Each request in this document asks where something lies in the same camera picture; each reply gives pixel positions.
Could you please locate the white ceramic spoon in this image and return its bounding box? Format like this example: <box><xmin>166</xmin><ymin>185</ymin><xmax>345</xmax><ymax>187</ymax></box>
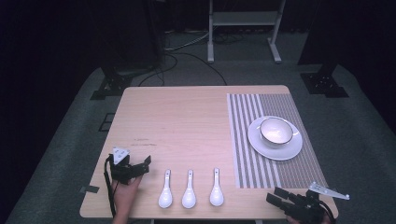
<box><xmin>158</xmin><ymin>169</ymin><xmax>174</xmax><ymax>209</ymax></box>
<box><xmin>209</xmin><ymin>167</ymin><xmax>225</xmax><ymax>207</ymax></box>
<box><xmin>181</xmin><ymin>169</ymin><xmax>197</xmax><ymax>209</ymax></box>

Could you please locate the person's right hand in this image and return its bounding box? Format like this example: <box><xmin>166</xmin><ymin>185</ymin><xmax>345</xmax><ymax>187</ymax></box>
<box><xmin>286</xmin><ymin>214</ymin><xmax>332</xmax><ymax>224</ymax></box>

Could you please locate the white floor cable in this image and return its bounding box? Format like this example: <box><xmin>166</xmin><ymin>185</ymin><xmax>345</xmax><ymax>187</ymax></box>
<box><xmin>163</xmin><ymin>30</ymin><xmax>210</xmax><ymax>52</ymax></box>

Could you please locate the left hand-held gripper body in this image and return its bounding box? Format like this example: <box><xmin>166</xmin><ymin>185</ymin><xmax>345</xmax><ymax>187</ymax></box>
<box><xmin>107</xmin><ymin>147</ymin><xmax>150</xmax><ymax>186</ymax></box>

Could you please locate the white metal stand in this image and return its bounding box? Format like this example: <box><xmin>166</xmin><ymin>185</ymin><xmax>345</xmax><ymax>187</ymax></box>
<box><xmin>206</xmin><ymin>0</ymin><xmax>287</xmax><ymax>64</ymax></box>

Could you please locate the white bowl with dark rim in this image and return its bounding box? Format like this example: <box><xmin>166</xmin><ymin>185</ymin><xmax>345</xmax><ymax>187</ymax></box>
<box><xmin>259</xmin><ymin>116</ymin><xmax>294</xmax><ymax>148</ymax></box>

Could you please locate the person's left hand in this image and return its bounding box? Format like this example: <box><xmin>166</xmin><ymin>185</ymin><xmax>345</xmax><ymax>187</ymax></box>
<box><xmin>113</xmin><ymin>175</ymin><xmax>144</xmax><ymax>219</ymax></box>

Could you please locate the black floor cable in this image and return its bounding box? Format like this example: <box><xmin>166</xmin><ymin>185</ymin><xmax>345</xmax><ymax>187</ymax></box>
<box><xmin>137</xmin><ymin>51</ymin><xmax>228</xmax><ymax>88</ymax></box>

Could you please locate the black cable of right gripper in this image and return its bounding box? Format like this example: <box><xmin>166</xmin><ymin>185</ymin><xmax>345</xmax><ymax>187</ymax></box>
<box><xmin>317</xmin><ymin>199</ymin><xmax>337</xmax><ymax>224</ymax></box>

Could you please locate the striped grey placemat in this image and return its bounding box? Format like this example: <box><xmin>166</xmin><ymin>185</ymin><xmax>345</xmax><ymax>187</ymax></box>
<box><xmin>226</xmin><ymin>92</ymin><xmax>329</xmax><ymax>189</ymax></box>

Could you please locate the white plate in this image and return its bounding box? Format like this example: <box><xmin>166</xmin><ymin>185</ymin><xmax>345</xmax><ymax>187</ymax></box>
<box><xmin>247</xmin><ymin>116</ymin><xmax>304</xmax><ymax>161</ymax></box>

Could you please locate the black stand base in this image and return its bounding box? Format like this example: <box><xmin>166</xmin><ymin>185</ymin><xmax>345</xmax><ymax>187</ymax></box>
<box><xmin>300</xmin><ymin>63</ymin><xmax>349</xmax><ymax>99</ymax></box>
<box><xmin>90</xmin><ymin>66</ymin><xmax>134</xmax><ymax>101</ymax></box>

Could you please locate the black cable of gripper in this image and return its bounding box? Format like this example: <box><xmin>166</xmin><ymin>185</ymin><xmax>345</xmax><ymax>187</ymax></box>
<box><xmin>317</xmin><ymin>199</ymin><xmax>337</xmax><ymax>224</ymax></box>
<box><xmin>103</xmin><ymin>154</ymin><xmax>118</xmax><ymax>218</ymax></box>

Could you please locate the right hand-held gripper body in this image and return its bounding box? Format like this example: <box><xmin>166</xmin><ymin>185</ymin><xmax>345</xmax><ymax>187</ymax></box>
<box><xmin>283</xmin><ymin>181</ymin><xmax>350</xmax><ymax>224</ymax></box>

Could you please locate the black tape piece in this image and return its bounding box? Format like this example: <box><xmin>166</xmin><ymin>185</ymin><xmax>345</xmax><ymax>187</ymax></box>
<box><xmin>78</xmin><ymin>185</ymin><xmax>101</xmax><ymax>194</ymax></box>

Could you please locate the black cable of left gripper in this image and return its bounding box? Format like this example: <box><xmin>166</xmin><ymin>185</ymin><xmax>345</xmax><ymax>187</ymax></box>
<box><xmin>103</xmin><ymin>154</ymin><xmax>118</xmax><ymax>218</ymax></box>

